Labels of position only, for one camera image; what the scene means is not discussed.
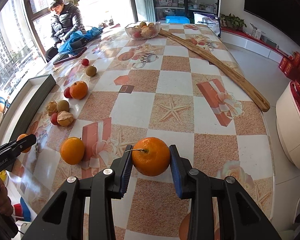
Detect small papery husk fruit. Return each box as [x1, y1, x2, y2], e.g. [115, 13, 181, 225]
[46, 101, 58, 116]

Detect smooth orange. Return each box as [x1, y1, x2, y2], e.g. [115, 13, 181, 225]
[60, 137, 85, 165]

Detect large papery husk fruit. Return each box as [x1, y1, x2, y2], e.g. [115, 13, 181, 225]
[57, 111, 74, 127]

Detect orange with stem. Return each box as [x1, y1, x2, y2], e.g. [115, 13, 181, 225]
[125, 137, 171, 177]

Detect operator left hand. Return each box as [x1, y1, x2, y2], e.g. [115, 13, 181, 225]
[0, 178, 13, 216]

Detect white shallow tray box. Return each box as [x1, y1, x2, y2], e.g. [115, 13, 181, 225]
[0, 74, 56, 146]

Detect brown kiwi near husks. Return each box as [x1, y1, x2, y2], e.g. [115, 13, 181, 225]
[57, 100, 70, 113]

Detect wrinkled mandarin orange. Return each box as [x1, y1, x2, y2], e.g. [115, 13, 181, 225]
[70, 81, 88, 100]

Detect dark red tablet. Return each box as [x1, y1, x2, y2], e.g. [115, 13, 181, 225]
[53, 47, 87, 66]

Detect brown kiwi far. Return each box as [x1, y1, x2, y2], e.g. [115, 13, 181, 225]
[85, 65, 97, 77]

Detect blue cloth bag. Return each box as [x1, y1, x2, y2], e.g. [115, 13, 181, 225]
[58, 27, 103, 55]

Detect white round side cabinet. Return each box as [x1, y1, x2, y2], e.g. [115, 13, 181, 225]
[276, 81, 300, 169]

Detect long wooden plank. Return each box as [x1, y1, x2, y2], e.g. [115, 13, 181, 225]
[159, 29, 270, 112]

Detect person in black jacket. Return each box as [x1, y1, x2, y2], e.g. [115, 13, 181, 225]
[45, 0, 86, 62]

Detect red gift boxes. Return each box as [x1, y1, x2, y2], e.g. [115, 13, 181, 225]
[279, 51, 300, 82]

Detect glass fruit bowl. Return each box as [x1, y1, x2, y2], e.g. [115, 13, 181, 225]
[125, 21, 161, 40]

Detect potted green plant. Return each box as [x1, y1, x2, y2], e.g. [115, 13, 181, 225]
[220, 14, 247, 31]

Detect white printed bag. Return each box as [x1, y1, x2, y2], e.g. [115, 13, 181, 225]
[193, 12, 221, 37]

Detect blue plastic crate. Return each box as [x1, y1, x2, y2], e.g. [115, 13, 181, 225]
[165, 16, 190, 24]

